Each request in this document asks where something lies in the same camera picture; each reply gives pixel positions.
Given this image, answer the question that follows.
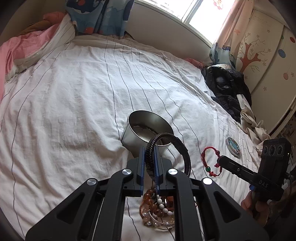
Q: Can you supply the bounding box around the person's right hand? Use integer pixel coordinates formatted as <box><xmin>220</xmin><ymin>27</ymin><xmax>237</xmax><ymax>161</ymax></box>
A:
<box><xmin>240</xmin><ymin>191</ymin><xmax>283</xmax><ymax>226</ymax></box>

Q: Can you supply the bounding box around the beige cloth garment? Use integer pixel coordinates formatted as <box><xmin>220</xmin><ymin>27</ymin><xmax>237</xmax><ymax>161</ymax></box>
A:
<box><xmin>237</xmin><ymin>94</ymin><xmax>270</xmax><ymax>155</ymax></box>

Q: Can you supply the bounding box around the pink blanket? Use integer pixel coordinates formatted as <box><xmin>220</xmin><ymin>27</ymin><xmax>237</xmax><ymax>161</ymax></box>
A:
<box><xmin>1</xmin><ymin>11</ymin><xmax>67</xmax><ymax>95</ymax></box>

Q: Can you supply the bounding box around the window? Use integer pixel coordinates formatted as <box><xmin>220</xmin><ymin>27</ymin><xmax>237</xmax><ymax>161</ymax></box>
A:
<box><xmin>140</xmin><ymin>0</ymin><xmax>236</xmax><ymax>44</ymax></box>

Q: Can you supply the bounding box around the blue whale print curtain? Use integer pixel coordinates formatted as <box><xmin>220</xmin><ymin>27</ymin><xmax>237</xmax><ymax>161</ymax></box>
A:
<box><xmin>65</xmin><ymin>0</ymin><xmax>134</xmax><ymax>38</ymax></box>

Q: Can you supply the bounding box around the white striped bed sheet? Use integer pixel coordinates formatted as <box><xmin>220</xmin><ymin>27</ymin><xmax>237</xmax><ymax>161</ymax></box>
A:
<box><xmin>1</xmin><ymin>35</ymin><xmax>260</xmax><ymax>237</ymax></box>

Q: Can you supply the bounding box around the white pearl bead bracelet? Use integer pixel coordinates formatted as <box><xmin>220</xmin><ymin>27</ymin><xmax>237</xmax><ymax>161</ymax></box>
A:
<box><xmin>140</xmin><ymin>194</ymin><xmax>174</xmax><ymax>227</ymax></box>

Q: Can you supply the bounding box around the black braided leather bracelet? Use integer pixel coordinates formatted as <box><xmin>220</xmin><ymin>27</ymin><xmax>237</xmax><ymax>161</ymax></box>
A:
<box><xmin>146</xmin><ymin>132</ymin><xmax>192</xmax><ymax>178</ymax></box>

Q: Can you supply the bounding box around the cream wardrobe with tree decal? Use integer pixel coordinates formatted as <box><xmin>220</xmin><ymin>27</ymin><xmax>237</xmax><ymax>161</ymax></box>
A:
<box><xmin>236</xmin><ymin>10</ymin><xmax>295</xmax><ymax>135</ymax></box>

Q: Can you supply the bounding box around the red braided cord bracelet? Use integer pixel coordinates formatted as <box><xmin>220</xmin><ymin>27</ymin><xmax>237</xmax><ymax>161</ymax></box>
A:
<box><xmin>200</xmin><ymin>146</ymin><xmax>224</xmax><ymax>178</ymax></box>

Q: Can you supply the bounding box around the round silver metal tin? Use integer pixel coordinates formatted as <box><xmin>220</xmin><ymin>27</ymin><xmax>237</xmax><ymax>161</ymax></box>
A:
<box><xmin>121</xmin><ymin>110</ymin><xmax>174</xmax><ymax>158</ymax></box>

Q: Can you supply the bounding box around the right whale print curtain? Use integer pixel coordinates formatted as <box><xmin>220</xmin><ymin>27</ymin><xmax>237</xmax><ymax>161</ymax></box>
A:
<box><xmin>209</xmin><ymin>0</ymin><xmax>254</xmax><ymax>69</ymax></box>

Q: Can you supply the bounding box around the round decorated tin lid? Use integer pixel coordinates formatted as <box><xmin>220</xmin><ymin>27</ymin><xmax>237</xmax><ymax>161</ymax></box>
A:
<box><xmin>226</xmin><ymin>137</ymin><xmax>241</xmax><ymax>159</ymax></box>

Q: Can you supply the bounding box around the silver metal bangle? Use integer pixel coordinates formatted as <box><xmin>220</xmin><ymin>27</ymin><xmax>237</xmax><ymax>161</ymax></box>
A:
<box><xmin>147</xmin><ymin>210</ymin><xmax>175</xmax><ymax>230</ymax></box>

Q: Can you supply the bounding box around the black jacket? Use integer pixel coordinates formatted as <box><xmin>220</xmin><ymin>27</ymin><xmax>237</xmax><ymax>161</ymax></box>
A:
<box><xmin>201</xmin><ymin>66</ymin><xmax>252</xmax><ymax>123</ymax></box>

